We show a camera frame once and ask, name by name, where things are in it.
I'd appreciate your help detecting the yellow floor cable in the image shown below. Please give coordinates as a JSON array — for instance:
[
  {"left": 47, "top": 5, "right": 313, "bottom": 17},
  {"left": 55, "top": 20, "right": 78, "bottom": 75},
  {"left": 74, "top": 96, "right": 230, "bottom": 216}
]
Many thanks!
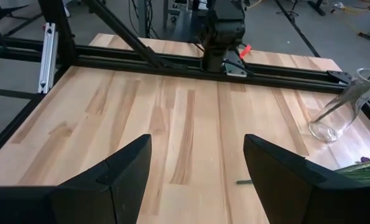
[{"left": 333, "top": 1, "right": 370, "bottom": 17}]

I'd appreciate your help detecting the black tripod stand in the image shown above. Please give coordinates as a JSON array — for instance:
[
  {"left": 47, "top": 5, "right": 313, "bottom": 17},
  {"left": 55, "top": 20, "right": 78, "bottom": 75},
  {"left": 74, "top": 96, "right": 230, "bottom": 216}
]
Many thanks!
[{"left": 274, "top": 0, "right": 298, "bottom": 19}]

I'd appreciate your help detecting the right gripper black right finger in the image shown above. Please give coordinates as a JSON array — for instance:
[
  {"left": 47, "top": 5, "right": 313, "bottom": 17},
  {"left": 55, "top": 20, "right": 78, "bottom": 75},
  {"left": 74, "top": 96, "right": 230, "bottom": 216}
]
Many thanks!
[{"left": 243, "top": 133, "right": 370, "bottom": 224}]

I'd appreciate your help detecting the grey metal corner bracket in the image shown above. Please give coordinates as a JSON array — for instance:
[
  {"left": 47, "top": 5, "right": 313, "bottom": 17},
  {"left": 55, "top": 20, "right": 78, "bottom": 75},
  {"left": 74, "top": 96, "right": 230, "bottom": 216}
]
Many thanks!
[{"left": 223, "top": 58, "right": 248, "bottom": 78}]

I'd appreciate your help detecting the silver aluminium bracket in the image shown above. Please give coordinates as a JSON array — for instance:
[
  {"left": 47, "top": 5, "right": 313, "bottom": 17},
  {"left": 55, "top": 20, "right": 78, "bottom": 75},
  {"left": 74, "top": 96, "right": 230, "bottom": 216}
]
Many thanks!
[{"left": 37, "top": 22, "right": 59, "bottom": 95}]

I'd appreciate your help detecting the red cable tie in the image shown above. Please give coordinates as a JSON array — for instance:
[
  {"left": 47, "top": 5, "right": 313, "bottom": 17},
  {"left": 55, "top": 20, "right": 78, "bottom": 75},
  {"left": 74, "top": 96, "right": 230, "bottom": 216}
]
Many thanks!
[{"left": 238, "top": 44, "right": 253, "bottom": 60}]

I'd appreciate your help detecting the tall clear glass vase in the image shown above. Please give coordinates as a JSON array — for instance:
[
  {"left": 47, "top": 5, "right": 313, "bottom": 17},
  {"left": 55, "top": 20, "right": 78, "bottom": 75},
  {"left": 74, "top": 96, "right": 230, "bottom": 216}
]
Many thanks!
[{"left": 308, "top": 67, "right": 370, "bottom": 144}]

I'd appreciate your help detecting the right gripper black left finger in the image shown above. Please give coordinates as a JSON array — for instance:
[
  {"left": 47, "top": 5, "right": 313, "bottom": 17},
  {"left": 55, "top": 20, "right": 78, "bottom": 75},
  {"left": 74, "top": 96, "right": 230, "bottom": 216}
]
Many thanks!
[{"left": 49, "top": 133, "right": 152, "bottom": 224}]

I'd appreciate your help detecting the black aluminium table frame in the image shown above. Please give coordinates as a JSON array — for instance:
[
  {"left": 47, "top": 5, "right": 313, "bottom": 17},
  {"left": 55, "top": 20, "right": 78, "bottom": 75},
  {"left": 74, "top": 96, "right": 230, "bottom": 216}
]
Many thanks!
[{"left": 0, "top": 0, "right": 370, "bottom": 166}]

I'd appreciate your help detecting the black cable bundle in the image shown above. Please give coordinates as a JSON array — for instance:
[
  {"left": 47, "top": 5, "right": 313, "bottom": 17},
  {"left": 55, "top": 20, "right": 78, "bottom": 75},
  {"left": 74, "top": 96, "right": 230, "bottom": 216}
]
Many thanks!
[{"left": 127, "top": 0, "right": 156, "bottom": 40}]

